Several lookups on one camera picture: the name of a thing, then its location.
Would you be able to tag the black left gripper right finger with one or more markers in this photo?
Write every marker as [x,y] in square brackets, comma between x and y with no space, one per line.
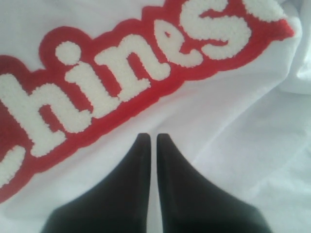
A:
[192,204]

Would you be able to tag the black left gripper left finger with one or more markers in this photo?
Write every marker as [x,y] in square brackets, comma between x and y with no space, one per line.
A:
[118,204]

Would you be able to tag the white t-shirt with red logo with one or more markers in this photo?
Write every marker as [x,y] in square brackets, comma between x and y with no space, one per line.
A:
[228,80]

